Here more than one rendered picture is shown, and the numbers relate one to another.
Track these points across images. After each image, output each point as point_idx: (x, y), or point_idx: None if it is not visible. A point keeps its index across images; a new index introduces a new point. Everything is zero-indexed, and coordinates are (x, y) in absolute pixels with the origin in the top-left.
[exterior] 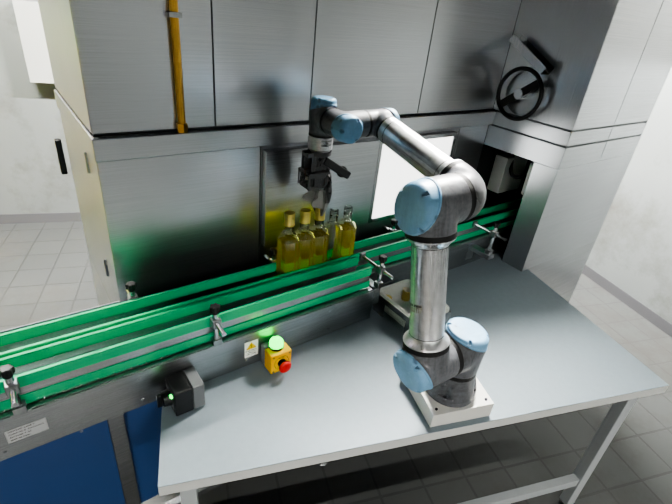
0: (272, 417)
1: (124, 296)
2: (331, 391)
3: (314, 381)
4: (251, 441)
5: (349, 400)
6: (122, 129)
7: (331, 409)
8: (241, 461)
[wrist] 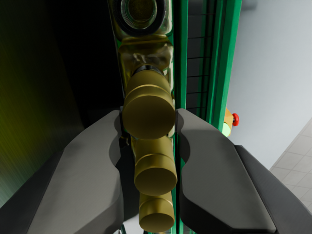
0: (257, 136)
1: (118, 230)
2: (274, 84)
3: (253, 92)
4: (263, 152)
5: (295, 74)
6: None
7: (288, 94)
8: (270, 160)
